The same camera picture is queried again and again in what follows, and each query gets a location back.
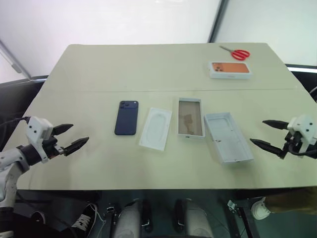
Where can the tan trouser leg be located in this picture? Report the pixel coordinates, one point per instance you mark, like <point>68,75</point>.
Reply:
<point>289,200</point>

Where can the white box lid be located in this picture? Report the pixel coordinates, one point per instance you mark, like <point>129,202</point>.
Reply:
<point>227,141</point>

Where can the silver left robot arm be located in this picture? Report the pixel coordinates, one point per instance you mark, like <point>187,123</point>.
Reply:
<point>8,158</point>

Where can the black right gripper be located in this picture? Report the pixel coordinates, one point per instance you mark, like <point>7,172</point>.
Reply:
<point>293,142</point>

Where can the sealed orange-print phone box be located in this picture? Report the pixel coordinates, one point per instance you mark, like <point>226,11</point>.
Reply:
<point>230,70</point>

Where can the white box base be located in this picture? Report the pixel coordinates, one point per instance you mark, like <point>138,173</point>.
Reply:
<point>190,119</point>

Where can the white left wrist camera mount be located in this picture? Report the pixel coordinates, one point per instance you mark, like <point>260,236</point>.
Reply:
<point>37,129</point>

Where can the dark window frame pillar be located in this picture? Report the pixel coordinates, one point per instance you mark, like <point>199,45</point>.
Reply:
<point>219,19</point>

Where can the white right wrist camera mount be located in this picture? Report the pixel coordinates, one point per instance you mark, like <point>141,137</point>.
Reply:
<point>303,124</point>

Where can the silver metal table bracket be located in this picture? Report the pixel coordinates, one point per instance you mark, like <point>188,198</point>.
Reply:
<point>232,205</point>

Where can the white moulded insert tray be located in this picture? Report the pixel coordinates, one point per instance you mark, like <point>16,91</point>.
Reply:
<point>155,129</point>

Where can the black sneaker with white laces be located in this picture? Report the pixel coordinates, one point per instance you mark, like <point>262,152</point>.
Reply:
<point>84,218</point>

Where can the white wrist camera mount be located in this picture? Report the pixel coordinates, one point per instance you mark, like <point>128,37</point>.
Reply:
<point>37,129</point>
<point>303,124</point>

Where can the grey rounded leg cover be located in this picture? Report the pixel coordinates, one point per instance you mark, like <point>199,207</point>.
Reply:
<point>128,220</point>
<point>195,220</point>

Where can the dark blue smartphone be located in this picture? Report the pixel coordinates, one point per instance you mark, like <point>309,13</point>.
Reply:
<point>126,120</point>

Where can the grey metal frame bar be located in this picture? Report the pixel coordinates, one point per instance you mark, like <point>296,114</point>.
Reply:
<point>15,62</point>

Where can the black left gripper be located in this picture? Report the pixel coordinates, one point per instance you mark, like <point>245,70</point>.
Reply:
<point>53,146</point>

